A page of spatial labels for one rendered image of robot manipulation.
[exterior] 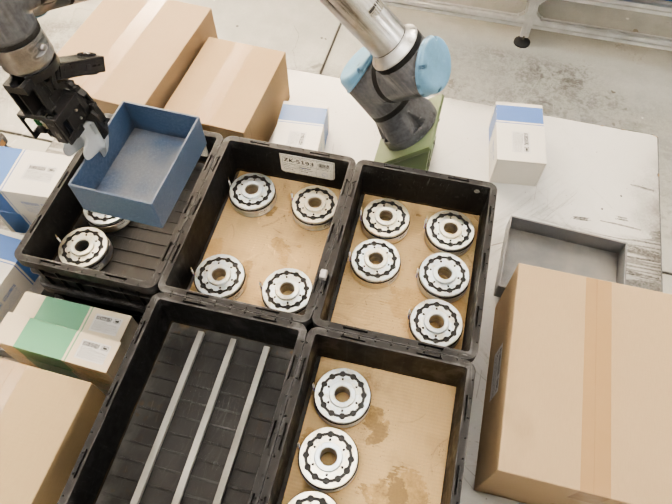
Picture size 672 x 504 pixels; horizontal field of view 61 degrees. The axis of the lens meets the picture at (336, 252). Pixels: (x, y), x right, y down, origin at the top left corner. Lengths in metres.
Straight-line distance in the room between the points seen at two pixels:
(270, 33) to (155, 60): 1.56
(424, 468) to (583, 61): 2.40
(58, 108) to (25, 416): 0.52
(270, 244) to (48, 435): 0.54
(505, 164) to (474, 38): 1.66
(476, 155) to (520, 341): 0.65
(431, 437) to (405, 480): 0.09
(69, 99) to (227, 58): 0.70
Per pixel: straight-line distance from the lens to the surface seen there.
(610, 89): 3.02
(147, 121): 1.14
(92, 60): 1.03
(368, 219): 1.23
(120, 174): 1.10
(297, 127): 1.50
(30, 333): 1.23
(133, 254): 1.30
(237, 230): 1.27
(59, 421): 1.11
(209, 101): 1.50
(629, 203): 1.62
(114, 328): 1.24
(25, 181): 1.45
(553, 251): 1.46
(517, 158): 1.49
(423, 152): 1.38
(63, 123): 0.98
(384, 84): 1.29
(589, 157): 1.68
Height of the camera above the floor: 1.87
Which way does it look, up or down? 59 degrees down
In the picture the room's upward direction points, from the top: 1 degrees counter-clockwise
